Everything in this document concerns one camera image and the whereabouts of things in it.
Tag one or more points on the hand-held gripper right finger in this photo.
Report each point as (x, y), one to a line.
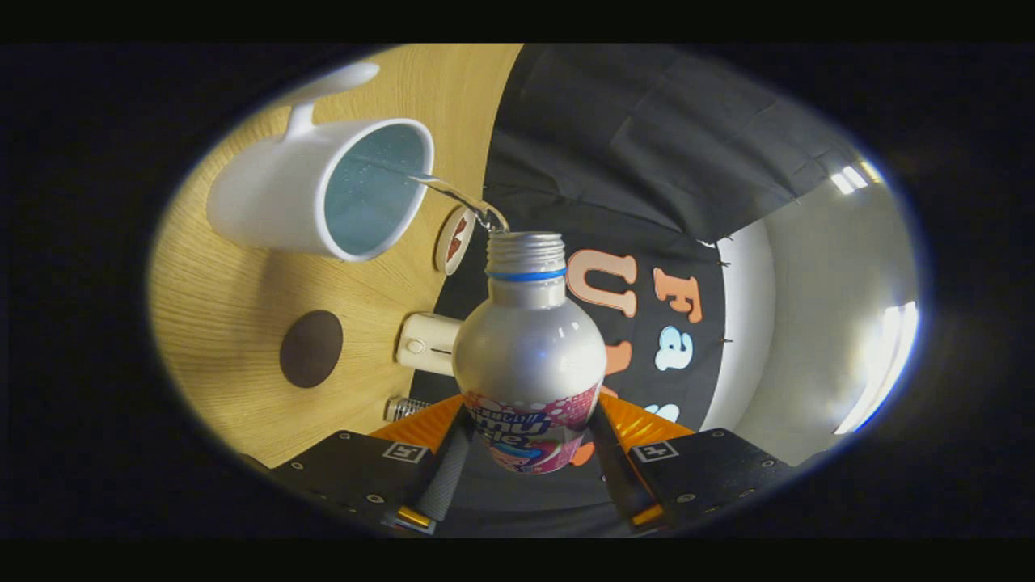
(618, 477)

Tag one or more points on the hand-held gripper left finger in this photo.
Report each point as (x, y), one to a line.
(449, 477)

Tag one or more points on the silver juice bottle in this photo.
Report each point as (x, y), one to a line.
(530, 356)

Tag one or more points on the brown round coaster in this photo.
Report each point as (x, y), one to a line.
(311, 349)

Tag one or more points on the white cup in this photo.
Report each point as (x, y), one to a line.
(267, 194)

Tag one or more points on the white toaster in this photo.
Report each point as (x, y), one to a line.
(424, 343)

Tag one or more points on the red-brown food piece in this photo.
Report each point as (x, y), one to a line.
(452, 249)
(460, 227)

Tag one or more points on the white round plate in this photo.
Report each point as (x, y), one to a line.
(443, 242)

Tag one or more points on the wooden table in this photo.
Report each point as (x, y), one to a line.
(226, 323)

